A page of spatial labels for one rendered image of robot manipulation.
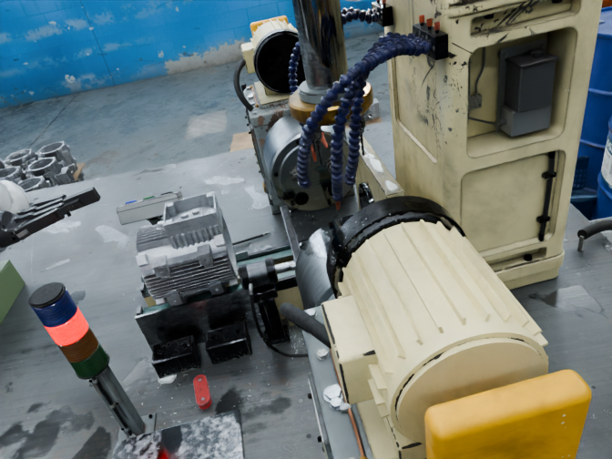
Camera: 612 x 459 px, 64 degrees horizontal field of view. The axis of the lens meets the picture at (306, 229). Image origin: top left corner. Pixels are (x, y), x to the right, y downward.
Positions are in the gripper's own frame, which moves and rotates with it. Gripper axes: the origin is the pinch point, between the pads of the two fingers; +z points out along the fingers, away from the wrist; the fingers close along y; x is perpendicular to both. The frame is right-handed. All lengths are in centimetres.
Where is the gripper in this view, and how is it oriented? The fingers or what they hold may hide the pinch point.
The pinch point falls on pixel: (82, 198)
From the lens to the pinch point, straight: 117.0
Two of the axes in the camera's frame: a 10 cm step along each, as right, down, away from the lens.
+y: -1.8, -5.4, 8.2
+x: 3.0, 7.6, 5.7
